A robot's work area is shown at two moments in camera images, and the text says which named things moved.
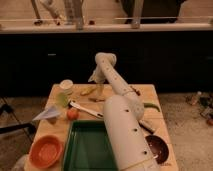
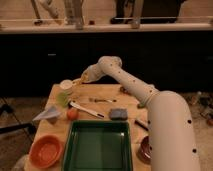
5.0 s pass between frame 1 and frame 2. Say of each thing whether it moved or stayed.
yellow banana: moved
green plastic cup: stayed
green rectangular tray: stayed
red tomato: stayed
